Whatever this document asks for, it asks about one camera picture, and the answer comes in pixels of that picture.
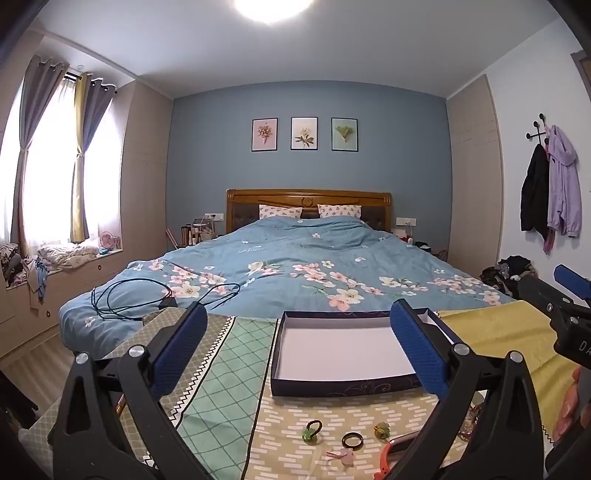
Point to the green leaf framed picture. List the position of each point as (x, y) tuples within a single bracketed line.
[(345, 134)]

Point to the pink desk fan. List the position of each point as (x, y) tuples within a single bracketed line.
[(110, 241)]

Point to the black jacket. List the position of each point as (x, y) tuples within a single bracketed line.
[(535, 194)]

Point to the orange smart watch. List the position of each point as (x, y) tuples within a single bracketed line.
[(392, 451)]

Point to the yellow and grey curtain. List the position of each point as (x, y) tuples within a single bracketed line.
[(85, 161)]

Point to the mixed clothes heap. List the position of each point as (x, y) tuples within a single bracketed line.
[(21, 270)]

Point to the pink bow hair clip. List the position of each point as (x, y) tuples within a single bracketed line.
[(342, 454)]

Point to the dark blue shallow box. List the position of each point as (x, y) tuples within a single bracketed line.
[(341, 350)]

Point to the beige wardrobe by coat hook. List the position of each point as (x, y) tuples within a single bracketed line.
[(475, 184)]

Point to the beige wardrobe by window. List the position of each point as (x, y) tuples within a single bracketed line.
[(145, 175)]

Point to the yellow blanket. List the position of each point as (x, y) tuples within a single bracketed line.
[(498, 332)]

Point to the wooden bed headboard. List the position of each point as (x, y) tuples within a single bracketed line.
[(304, 197)]

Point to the green olive patterned cloth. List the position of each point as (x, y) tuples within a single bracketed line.
[(221, 369)]

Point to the white dotted pillow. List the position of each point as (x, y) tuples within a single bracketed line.
[(339, 211), (279, 211)]

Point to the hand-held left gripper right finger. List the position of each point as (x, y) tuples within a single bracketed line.
[(418, 344)]

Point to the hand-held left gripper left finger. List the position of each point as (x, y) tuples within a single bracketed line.
[(182, 344)]

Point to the brown door frame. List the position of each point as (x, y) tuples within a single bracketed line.
[(582, 69)]

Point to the white wall socket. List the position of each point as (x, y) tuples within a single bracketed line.
[(405, 222), (214, 215)]

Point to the bottles on nightstand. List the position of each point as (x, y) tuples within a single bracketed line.
[(196, 233)]

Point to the black wall coat hook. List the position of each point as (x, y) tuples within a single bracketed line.
[(540, 125)]

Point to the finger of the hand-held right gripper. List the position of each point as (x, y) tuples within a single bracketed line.
[(538, 290), (575, 281)]

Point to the purple jacket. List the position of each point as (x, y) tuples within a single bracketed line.
[(563, 184)]

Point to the folded light bedding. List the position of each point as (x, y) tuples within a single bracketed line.
[(67, 256)]

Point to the person's right hand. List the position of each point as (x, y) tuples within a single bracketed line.
[(575, 406)]

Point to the dark clothes pile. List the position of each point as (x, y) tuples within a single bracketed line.
[(508, 272)]

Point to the white flower framed picture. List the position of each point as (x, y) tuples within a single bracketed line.
[(304, 133)]

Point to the blue floral duvet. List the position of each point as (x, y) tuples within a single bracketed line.
[(295, 258)]

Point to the round ceiling lamp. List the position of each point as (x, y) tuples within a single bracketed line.
[(272, 4)]

